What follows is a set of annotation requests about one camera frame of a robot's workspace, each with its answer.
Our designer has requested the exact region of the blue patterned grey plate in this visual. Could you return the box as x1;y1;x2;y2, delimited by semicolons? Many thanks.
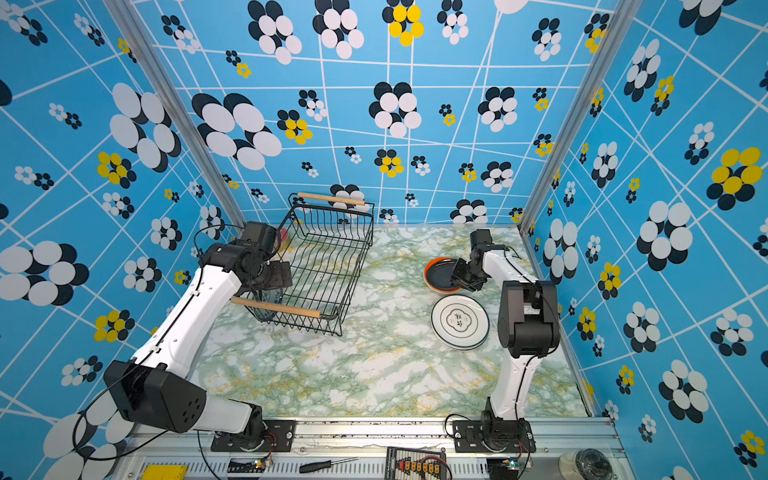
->
253;289;283;312

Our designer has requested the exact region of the black terminal board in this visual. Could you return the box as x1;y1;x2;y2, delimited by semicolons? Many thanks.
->
384;446;453;480

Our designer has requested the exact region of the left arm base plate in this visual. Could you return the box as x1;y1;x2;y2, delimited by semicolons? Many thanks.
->
210;420;297;453

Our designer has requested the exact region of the yellow box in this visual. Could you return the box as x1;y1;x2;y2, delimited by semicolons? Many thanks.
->
141;465;188;480

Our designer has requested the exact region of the white plate green rim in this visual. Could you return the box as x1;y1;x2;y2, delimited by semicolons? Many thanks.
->
430;294;490;351

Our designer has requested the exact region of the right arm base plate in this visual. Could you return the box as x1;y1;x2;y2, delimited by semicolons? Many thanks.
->
451;420;537;455

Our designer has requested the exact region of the orange plate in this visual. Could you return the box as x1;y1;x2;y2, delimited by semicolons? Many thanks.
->
422;256;457;295

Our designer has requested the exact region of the black plate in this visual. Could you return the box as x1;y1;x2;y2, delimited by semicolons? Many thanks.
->
425;259;466;294

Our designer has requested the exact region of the black wire dish rack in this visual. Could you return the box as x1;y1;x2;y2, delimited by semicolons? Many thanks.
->
232;185;374;336

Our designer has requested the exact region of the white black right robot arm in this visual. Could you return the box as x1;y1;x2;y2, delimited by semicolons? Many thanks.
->
452;229;560;453

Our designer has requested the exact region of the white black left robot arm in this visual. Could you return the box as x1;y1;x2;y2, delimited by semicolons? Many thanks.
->
104;222;291;450

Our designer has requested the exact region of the black handled screwdriver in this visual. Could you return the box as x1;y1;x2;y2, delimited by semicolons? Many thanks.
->
299;457;359;474

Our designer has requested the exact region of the clear plastic container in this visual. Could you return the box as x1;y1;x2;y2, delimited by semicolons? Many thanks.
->
558;448;615;480

